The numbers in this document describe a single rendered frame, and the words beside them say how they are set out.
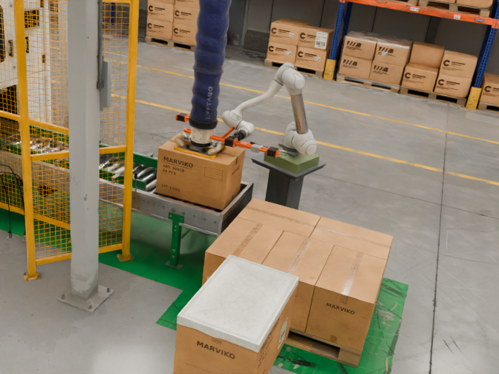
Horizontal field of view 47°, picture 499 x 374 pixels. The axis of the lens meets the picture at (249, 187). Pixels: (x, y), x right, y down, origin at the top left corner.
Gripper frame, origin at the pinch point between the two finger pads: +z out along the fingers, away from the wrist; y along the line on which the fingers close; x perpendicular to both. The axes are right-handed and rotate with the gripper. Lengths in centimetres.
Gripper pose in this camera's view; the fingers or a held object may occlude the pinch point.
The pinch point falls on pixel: (232, 142)
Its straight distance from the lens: 452.1
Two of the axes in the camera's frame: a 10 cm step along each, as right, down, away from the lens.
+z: -3.5, 3.7, -8.6
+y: -1.2, 8.9, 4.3
